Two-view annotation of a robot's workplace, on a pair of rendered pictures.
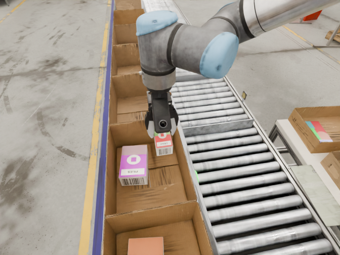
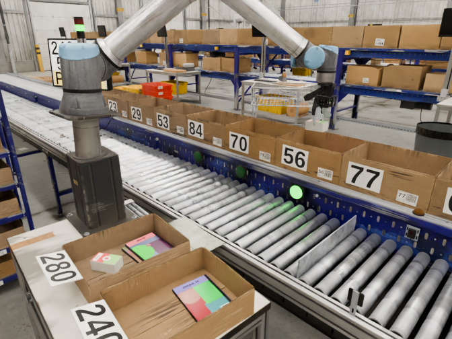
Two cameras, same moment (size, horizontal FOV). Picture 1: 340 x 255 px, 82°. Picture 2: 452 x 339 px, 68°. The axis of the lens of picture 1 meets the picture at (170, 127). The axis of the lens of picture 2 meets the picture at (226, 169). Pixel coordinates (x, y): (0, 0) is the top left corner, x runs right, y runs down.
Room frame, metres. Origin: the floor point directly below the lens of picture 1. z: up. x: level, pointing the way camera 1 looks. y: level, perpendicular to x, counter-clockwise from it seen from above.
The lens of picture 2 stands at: (1.55, -1.32, 1.56)
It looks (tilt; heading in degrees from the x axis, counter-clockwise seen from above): 22 degrees down; 145
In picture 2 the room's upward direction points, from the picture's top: straight up
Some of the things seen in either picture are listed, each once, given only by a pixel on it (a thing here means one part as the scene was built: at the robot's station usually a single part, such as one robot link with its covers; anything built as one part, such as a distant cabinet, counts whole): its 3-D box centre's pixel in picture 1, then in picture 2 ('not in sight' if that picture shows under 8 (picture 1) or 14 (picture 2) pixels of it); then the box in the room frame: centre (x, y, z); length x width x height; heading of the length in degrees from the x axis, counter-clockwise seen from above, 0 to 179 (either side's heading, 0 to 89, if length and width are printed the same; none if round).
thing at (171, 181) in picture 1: (147, 168); (319, 154); (0.43, 0.09, 0.96); 0.39 x 0.29 x 0.17; 10
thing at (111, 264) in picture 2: not in sight; (107, 263); (0.46, -1.09, 0.78); 0.10 x 0.06 x 0.05; 41
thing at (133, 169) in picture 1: (134, 164); not in sight; (0.47, 0.15, 0.92); 0.16 x 0.11 x 0.07; 4
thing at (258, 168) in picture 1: (235, 172); (272, 226); (0.55, -0.35, 0.72); 0.52 x 0.05 x 0.05; 100
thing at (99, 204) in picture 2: not in sight; (97, 186); (0.05, -1.00, 0.91); 0.26 x 0.26 x 0.33; 6
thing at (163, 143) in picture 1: (162, 139); (316, 125); (0.44, 0.03, 1.14); 0.10 x 0.06 x 0.05; 10
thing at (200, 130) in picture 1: (217, 128); (329, 244); (0.84, -0.30, 0.76); 0.46 x 0.01 x 0.09; 100
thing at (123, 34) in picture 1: (133, 43); not in sight; (1.58, 0.30, 0.96); 0.39 x 0.29 x 0.17; 10
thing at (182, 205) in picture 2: not in sight; (207, 196); (0.10, -0.43, 0.72); 0.52 x 0.05 x 0.05; 100
